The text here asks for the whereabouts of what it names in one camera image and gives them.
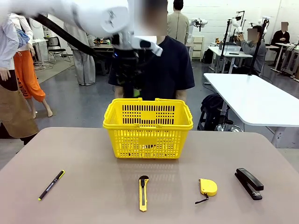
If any black office chair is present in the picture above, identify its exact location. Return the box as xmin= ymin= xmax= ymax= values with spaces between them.
xmin=43 ymin=36 xmax=71 ymax=65

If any person's left forearm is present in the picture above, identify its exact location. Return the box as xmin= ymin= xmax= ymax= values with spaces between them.
xmin=175 ymin=88 xmax=187 ymax=101

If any seated person in black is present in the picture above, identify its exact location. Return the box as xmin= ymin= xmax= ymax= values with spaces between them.
xmin=272 ymin=22 xmax=291 ymax=46

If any person's right forearm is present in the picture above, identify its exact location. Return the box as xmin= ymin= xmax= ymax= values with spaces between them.
xmin=114 ymin=85 xmax=124 ymax=99

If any black left arm cable sleeve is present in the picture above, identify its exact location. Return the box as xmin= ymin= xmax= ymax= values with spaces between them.
xmin=35 ymin=13 xmax=117 ymax=59

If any person in beige jacket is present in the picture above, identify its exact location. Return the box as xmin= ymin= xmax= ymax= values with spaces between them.
xmin=167 ymin=0 xmax=190 ymax=45

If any black backpack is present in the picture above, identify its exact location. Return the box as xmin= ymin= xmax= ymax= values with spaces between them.
xmin=200 ymin=93 xmax=225 ymax=131

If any yellow plastic shopping basket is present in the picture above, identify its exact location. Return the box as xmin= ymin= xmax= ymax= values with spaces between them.
xmin=103 ymin=98 xmax=194 ymax=160

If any white background desk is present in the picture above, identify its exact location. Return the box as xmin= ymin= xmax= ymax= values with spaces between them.
xmin=207 ymin=46 xmax=253 ymax=74

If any person in black t-shirt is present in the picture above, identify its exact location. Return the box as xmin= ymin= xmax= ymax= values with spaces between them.
xmin=107 ymin=0 xmax=196 ymax=101

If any person in grey hoodie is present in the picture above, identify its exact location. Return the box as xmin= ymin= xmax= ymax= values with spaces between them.
xmin=63 ymin=22 xmax=96 ymax=86

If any yellow utility knife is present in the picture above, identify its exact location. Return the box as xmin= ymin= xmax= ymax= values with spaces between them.
xmin=138 ymin=175 xmax=150 ymax=212

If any black pen with yellow tip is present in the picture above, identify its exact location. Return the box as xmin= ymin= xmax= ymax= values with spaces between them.
xmin=38 ymin=170 xmax=66 ymax=202

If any yellow tape measure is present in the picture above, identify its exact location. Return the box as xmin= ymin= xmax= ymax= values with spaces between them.
xmin=195 ymin=178 xmax=218 ymax=205

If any mannequin in pale blue shirt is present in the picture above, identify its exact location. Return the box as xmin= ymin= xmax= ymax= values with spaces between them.
xmin=0 ymin=14 xmax=40 ymax=140

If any white drawer cart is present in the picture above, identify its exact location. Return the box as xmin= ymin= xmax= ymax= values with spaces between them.
xmin=191 ymin=36 xmax=204 ymax=62

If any large white table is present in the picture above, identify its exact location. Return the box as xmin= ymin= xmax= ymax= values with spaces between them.
xmin=203 ymin=73 xmax=299 ymax=148

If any black stapler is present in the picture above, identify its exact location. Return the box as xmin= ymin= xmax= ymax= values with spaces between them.
xmin=234 ymin=167 xmax=264 ymax=201

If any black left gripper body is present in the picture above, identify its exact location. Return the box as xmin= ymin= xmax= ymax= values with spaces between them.
xmin=113 ymin=46 xmax=141 ymax=81

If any black tripod pole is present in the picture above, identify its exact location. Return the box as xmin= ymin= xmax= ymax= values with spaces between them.
xmin=247 ymin=18 xmax=269 ymax=77

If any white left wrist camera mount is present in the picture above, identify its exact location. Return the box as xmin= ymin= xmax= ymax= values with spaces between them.
xmin=134 ymin=36 xmax=164 ymax=56

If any seated person in grey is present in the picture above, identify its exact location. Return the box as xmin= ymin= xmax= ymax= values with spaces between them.
xmin=237 ymin=25 xmax=266 ymax=75

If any mannequin in orange trousers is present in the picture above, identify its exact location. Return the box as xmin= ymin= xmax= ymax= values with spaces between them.
xmin=9 ymin=13 xmax=53 ymax=118

